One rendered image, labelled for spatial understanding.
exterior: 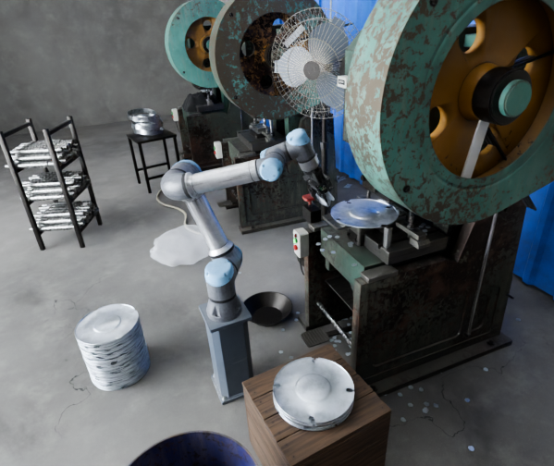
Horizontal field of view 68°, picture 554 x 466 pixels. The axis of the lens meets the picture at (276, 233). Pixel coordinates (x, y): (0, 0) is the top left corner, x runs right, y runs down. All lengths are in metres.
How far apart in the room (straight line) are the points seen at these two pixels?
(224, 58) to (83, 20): 5.35
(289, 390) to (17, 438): 1.27
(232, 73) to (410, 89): 1.80
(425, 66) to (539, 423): 1.58
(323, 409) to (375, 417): 0.18
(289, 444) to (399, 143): 0.99
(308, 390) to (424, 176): 0.83
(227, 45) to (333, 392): 2.10
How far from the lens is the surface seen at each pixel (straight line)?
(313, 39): 2.39
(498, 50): 1.47
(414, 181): 1.28
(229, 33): 2.80
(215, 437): 1.38
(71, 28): 7.98
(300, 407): 1.51
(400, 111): 1.17
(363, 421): 1.54
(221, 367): 1.91
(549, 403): 2.29
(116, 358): 2.12
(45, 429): 2.25
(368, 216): 1.79
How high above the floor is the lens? 1.57
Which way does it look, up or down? 28 degrees down
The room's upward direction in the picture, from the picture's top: 3 degrees counter-clockwise
